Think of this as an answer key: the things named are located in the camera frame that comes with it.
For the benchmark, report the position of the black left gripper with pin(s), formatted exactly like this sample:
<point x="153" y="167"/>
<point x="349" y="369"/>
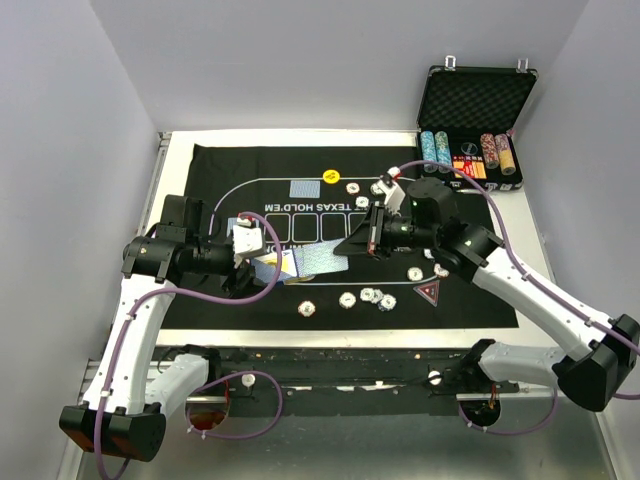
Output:
<point x="237" y="286"/>

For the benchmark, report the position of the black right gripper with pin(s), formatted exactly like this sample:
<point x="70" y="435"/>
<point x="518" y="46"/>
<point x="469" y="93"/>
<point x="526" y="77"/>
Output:
<point x="368" y="236"/>

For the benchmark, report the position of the blue playing card deck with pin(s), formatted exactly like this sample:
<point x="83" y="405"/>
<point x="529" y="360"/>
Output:
<point x="265" y="267"/>

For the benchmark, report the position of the blue back card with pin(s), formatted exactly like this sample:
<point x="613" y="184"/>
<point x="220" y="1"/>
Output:
<point x="304" y="189"/>
<point x="231" y="222"/>
<point x="319" y="258"/>

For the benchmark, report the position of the blue white chip stack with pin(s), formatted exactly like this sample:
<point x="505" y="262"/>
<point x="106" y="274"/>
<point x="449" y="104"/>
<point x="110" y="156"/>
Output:
<point x="387" y="302"/>

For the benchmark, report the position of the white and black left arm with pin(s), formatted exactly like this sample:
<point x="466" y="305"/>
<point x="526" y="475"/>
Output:
<point x="122" y="413"/>

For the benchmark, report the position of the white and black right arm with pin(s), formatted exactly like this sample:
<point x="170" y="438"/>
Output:
<point x="594" y="352"/>

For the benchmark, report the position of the blue white 5 chip far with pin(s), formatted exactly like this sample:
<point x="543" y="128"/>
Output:
<point x="362" y="202"/>

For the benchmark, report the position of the black poker table mat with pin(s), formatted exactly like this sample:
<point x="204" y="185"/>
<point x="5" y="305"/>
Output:
<point x="231" y="180"/>

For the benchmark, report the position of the red white chip near edge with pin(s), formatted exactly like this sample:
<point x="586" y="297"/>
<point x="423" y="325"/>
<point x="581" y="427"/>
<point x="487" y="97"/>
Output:
<point x="306" y="309"/>

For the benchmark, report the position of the yellow round dealer button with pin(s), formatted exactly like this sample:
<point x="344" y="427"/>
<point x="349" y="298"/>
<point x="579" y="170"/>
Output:
<point x="331" y="176"/>

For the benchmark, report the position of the red triangular dealer marker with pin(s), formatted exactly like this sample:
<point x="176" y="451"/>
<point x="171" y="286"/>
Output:
<point x="429" y="291"/>

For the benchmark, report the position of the green chip row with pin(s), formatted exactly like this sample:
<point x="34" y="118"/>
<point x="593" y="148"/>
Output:
<point x="443" y="153"/>

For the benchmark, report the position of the light blue chip row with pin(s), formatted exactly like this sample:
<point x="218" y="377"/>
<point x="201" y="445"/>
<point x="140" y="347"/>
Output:
<point x="429" y="153"/>

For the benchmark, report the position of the red orange card box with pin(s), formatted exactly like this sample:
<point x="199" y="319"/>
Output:
<point x="473" y="166"/>

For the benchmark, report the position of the red brown chip row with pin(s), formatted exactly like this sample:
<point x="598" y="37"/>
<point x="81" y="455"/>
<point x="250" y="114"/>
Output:
<point x="489" y="151"/>

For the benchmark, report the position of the black aluminium poker chip case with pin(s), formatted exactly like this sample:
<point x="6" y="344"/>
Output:
<point x="466" y="102"/>

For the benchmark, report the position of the purple tan chip row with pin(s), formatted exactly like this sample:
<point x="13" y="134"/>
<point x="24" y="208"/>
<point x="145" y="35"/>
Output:
<point x="505" y="155"/>

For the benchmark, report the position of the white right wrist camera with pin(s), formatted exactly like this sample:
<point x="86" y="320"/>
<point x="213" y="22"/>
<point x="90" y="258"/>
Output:
<point x="394" y="195"/>

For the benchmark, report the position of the aluminium mounting rail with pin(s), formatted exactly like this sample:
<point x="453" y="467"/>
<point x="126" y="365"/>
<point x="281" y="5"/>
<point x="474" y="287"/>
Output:
<point x="431" y="381"/>

